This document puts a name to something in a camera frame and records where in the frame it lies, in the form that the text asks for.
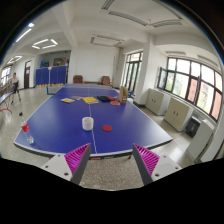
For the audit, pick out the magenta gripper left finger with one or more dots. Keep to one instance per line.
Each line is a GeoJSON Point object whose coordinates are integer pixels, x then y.
{"type": "Point", "coordinates": [77, 160]}

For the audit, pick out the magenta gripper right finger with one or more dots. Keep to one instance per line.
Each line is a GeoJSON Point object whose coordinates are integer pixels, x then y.
{"type": "Point", "coordinates": [146, 162]}

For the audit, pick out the clear plastic water bottle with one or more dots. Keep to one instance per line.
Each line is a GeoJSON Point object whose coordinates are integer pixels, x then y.
{"type": "Point", "coordinates": [25, 129]}

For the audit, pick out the white cup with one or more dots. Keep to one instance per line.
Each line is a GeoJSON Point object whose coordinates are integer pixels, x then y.
{"type": "Point", "coordinates": [87, 123]}

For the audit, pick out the blue ping pong table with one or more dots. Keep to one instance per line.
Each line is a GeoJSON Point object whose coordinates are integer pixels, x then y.
{"type": "Point", "coordinates": [65, 121]}

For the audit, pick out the red round lid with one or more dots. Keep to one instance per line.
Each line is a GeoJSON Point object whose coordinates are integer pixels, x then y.
{"type": "Point", "coordinates": [107, 128]}

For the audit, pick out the white cabinet near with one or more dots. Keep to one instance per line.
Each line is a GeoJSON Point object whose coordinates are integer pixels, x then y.
{"type": "Point", "coordinates": [178, 114]}

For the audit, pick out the white cabinet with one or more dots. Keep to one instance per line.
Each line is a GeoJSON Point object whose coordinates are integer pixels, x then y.
{"type": "Point", "coordinates": [157, 102]}
{"type": "Point", "coordinates": [178, 114]}

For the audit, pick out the black bin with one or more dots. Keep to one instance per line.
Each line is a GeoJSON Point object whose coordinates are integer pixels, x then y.
{"type": "Point", "coordinates": [192, 126]}

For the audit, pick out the white cabinet far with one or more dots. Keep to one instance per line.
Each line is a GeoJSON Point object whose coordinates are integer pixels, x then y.
{"type": "Point", "coordinates": [157, 102]}

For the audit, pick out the colourful small booklet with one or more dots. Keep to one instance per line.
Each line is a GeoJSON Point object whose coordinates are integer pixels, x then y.
{"type": "Point", "coordinates": [67, 100]}

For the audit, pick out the yellow book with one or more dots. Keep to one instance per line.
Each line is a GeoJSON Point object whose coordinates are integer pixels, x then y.
{"type": "Point", "coordinates": [90, 100]}

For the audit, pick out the grey flat sheet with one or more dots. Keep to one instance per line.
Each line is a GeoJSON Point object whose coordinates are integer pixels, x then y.
{"type": "Point", "coordinates": [76, 97]}

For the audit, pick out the black pouch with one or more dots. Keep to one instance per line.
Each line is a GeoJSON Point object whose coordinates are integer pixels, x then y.
{"type": "Point", "coordinates": [104, 98]}

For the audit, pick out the red ping pong paddle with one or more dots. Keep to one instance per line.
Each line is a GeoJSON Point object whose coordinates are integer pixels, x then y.
{"type": "Point", "coordinates": [115, 103]}

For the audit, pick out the brown cardboard box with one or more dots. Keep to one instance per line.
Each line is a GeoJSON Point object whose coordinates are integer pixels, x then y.
{"type": "Point", "coordinates": [123, 95]}

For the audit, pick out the brown armchair left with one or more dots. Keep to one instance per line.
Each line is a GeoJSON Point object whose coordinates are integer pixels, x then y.
{"type": "Point", "coordinates": [78, 79]}

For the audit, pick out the brown armchair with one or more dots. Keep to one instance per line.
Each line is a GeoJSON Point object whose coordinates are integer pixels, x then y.
{"type": "Point", "coordinates": [78, 79]}
{"type": "Point", "coordinates": [105, 80]}

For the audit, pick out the brown armchair right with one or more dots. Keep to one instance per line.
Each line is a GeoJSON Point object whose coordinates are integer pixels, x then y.
{"type": "Point", "coordinates": [105, 80]}

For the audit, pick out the blue partition screen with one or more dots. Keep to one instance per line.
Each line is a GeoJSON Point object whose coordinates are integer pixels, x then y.
{"type": "Point", "coordinates": [51, 75]}

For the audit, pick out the person in dark shirt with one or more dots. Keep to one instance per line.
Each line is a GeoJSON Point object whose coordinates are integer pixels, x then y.
{"type": "Point", "coordinates": [15, 87]}

